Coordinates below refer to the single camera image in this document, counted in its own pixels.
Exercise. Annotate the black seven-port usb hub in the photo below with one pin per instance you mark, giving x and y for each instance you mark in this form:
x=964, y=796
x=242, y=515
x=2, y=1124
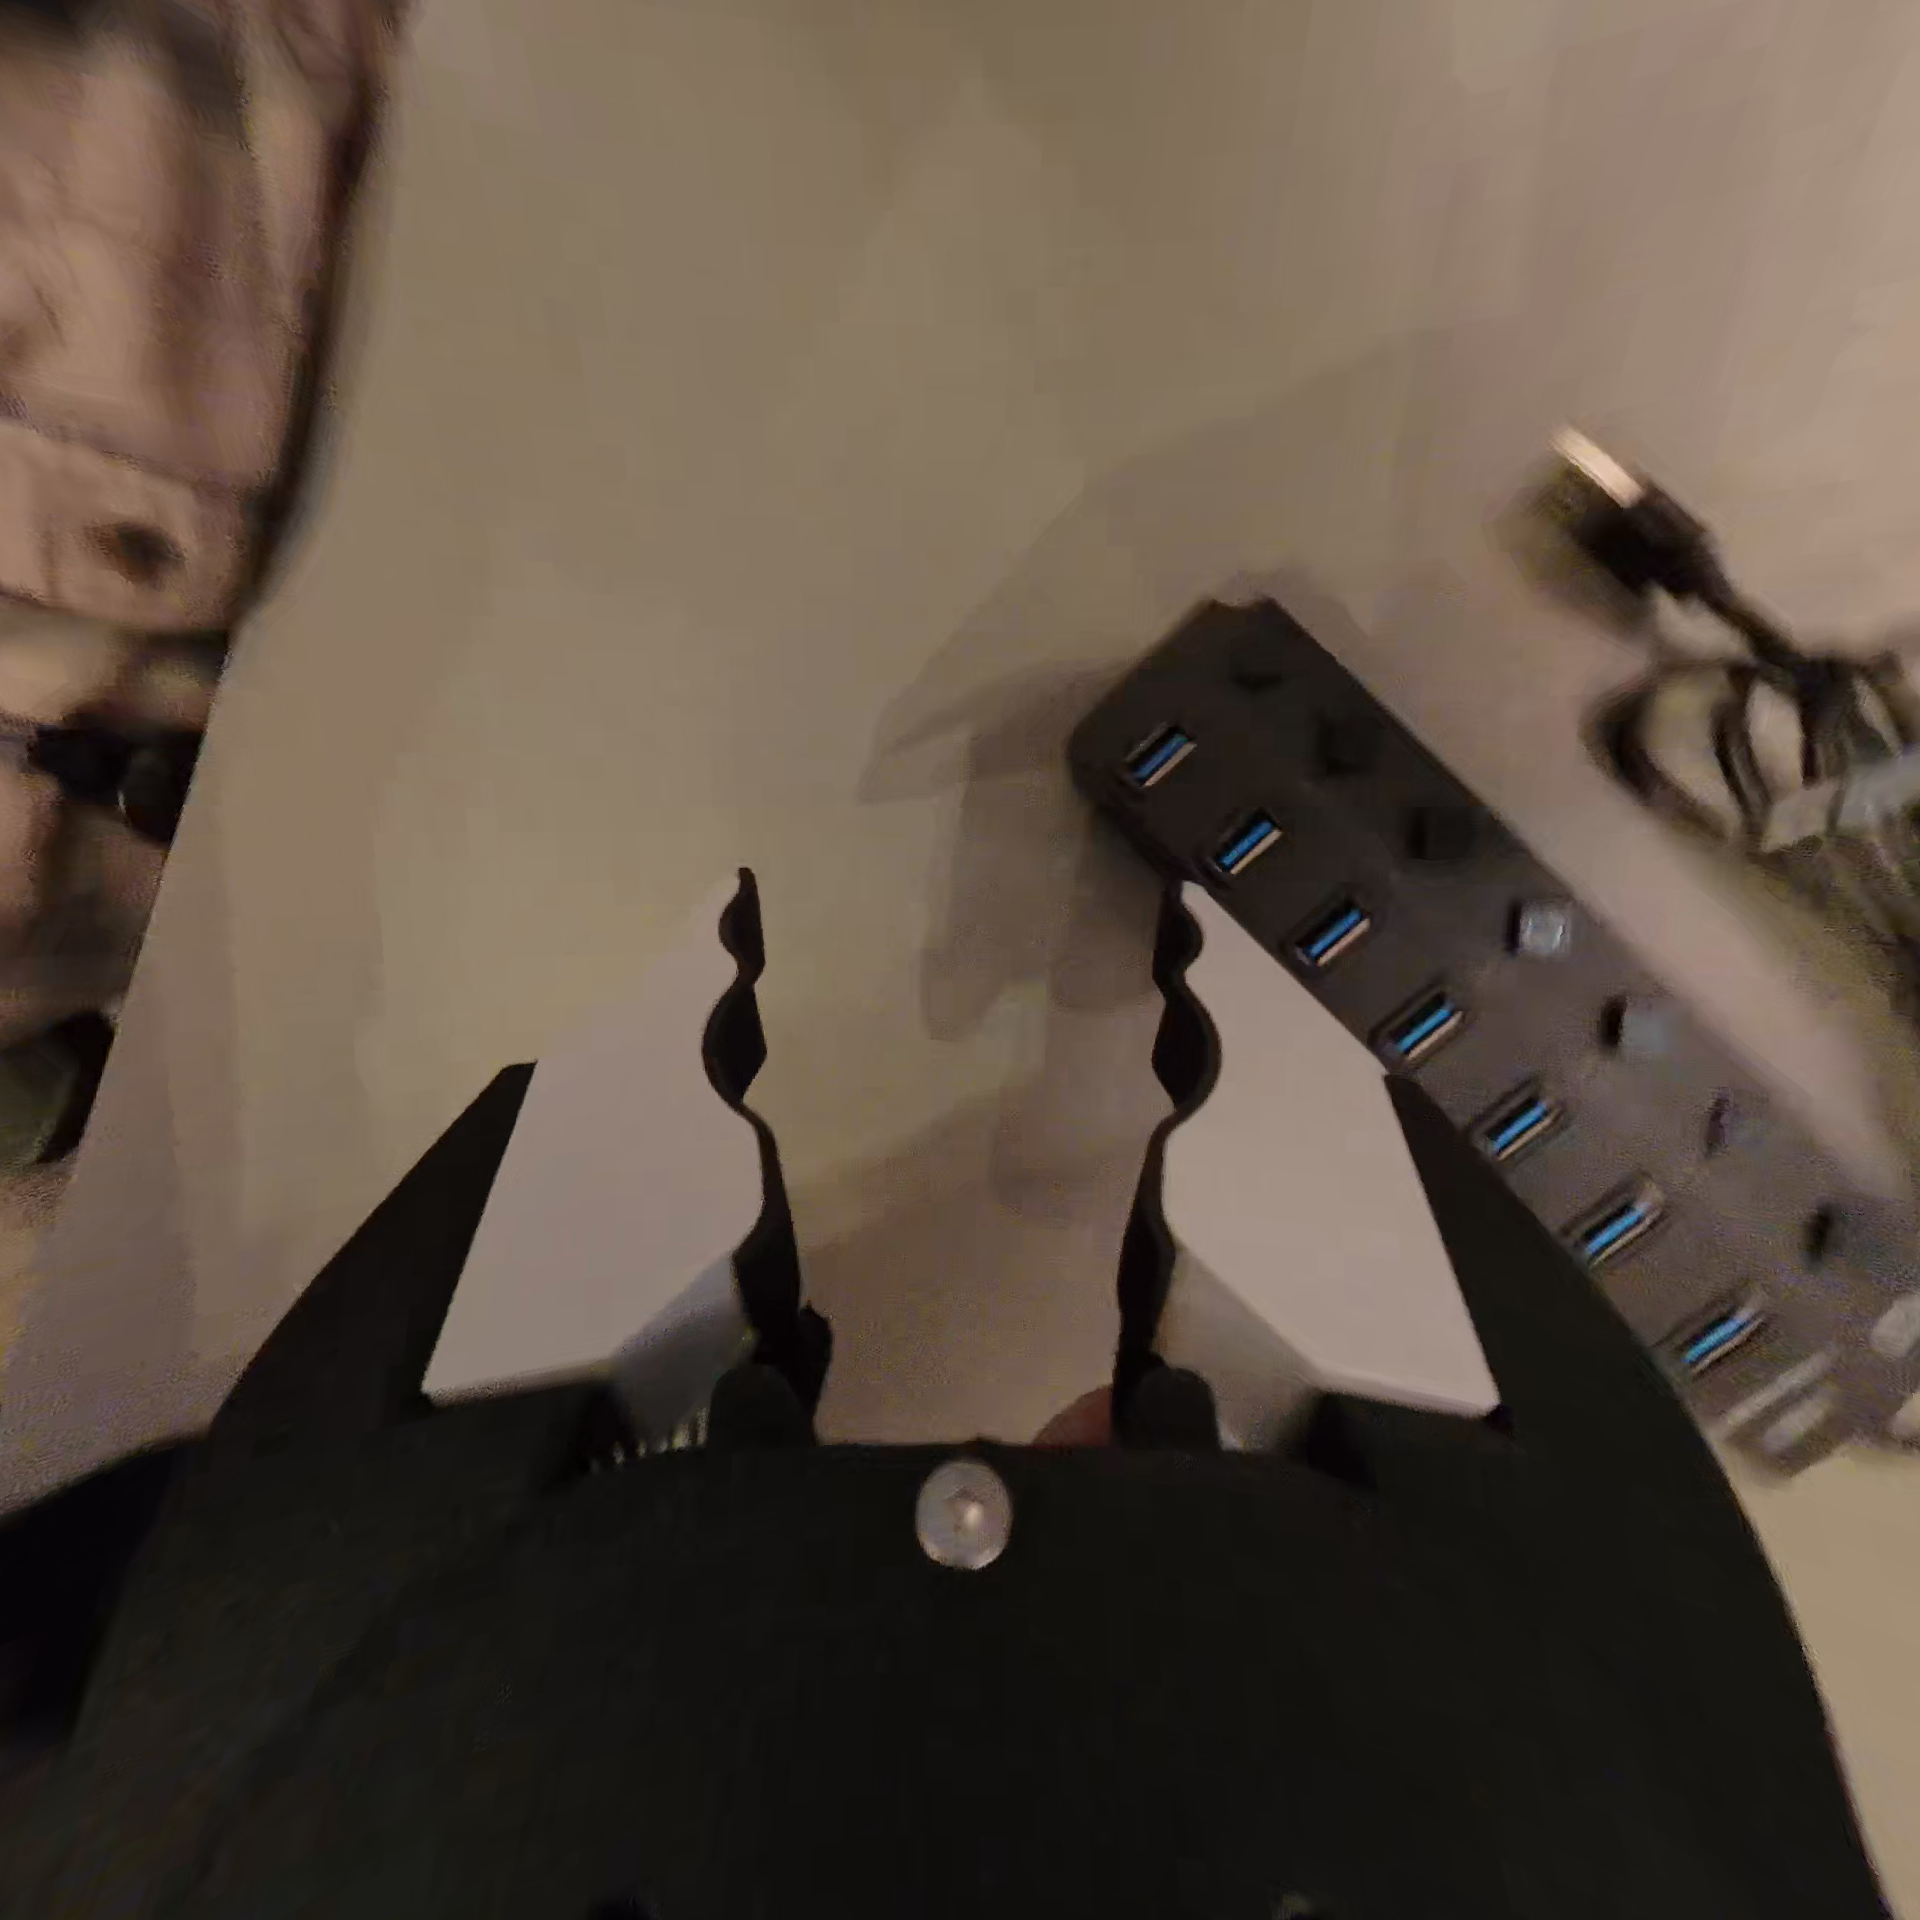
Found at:
x=1424, y=931

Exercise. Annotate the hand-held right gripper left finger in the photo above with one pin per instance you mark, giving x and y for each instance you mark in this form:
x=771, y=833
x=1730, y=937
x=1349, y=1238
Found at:
x=599, y=1201

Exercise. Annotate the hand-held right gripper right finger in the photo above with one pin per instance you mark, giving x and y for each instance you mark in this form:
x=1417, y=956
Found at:
x=1319, y=1243

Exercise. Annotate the person's tan shirt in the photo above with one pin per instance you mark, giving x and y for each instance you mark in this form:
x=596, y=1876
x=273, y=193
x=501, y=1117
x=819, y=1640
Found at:
x=136, y=374

